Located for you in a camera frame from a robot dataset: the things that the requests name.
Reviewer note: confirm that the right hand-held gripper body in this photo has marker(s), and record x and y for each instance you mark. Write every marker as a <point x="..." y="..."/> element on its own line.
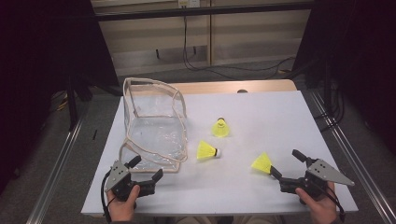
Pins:
<point x="320" y="177"/>

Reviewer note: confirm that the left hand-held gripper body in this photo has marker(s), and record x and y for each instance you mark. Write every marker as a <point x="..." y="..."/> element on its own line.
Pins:
<point x="120" y="177"/>

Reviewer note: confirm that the yellow shuttlecock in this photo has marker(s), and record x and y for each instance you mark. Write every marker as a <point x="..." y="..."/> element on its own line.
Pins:
<point x="262" y="163"/>
<point x="220" y="129"/>
<point x="205" y="151"/>

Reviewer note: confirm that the transparent bag with beige trim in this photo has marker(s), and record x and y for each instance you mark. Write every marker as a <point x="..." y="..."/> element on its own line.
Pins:
<point x="155" y="137"/>

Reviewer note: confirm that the person's left hand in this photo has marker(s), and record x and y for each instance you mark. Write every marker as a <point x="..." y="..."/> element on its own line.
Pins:
<point x="123" y="208"/>

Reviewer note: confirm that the person's right hand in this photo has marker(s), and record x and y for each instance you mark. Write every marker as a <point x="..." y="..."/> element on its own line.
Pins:
<point x="322" y="210"/>

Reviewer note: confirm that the white table board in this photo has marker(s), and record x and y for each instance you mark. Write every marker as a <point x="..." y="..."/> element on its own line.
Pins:
<point x="249" y="193"/>

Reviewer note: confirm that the black metal stand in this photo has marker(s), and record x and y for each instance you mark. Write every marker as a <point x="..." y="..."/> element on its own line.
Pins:
<point x="72" y="105"/>

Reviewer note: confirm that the dark table grommet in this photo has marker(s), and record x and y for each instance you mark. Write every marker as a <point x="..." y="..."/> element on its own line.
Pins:
<point x="242" y="91"/>

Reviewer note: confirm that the wooden table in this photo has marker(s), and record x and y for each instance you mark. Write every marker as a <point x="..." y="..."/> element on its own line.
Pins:
<point x="233" y="86"/>

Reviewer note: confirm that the dark curtain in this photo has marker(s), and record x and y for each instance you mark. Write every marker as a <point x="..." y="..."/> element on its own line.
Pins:
<point x="367" y="62"/>
<point x="31" y="62"/>

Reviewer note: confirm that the beige cabinet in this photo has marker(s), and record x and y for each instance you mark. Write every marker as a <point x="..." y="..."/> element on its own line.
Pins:
<point x="249" y="37"/>

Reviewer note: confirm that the black horizontal bar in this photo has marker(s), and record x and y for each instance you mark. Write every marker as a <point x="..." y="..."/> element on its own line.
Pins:
<point x="186" y="13"/>

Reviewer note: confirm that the aluminium floor rail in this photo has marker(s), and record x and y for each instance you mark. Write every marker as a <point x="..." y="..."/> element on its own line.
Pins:
<point x="59" y="155"/>
<point x="351" y="149"/>

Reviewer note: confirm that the white wall socket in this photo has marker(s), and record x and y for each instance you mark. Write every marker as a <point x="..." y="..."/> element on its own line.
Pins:
<point x="189" y="3"/>

